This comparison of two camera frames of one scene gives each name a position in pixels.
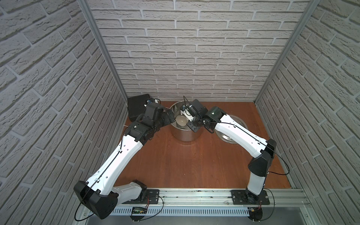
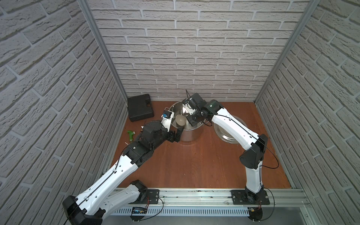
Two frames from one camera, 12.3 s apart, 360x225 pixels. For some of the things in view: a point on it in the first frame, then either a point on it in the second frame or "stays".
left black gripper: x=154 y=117 → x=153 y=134
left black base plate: x=152 y=198 stays
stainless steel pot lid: x=225 y=138 stays
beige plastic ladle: x=181 y=120 stays
